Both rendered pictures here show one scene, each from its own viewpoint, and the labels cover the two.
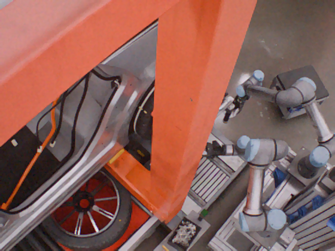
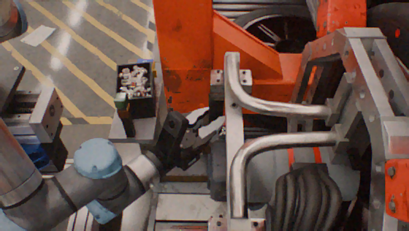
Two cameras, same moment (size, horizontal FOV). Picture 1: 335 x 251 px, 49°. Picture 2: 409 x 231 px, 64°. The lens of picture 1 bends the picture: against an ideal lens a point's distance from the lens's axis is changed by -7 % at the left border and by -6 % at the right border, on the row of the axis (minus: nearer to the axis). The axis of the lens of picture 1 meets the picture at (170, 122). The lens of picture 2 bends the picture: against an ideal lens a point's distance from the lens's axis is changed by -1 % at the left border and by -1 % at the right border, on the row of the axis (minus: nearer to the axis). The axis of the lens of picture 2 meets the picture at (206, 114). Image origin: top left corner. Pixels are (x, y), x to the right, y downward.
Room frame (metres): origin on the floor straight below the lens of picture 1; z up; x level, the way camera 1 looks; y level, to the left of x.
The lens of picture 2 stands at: (1.38, -0.49, 1.44)
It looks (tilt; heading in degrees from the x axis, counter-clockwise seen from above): 50 degrees down; 145
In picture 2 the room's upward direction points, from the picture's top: straight up
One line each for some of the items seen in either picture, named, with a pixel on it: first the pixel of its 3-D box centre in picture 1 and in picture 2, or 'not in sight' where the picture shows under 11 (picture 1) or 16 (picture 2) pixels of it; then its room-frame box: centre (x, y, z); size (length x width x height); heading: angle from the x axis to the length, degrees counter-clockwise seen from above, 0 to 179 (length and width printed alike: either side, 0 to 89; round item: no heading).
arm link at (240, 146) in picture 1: (245, 144); (93, 174); (1.01, -0.48, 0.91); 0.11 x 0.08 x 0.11; 98
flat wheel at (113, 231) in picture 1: (85, 205); (287, 64); (0.60, 0.51, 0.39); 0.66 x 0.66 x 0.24
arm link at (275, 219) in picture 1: (273, 220); not in sight; (0.52, -0.66, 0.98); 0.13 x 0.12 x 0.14; 98
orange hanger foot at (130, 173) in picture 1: (128, 167); (287, 64); (0.83, 0.23, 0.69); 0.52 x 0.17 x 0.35; 54
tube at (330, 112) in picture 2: not in sight; (280, 71); (1.08, -0.12, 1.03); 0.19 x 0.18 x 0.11; 54
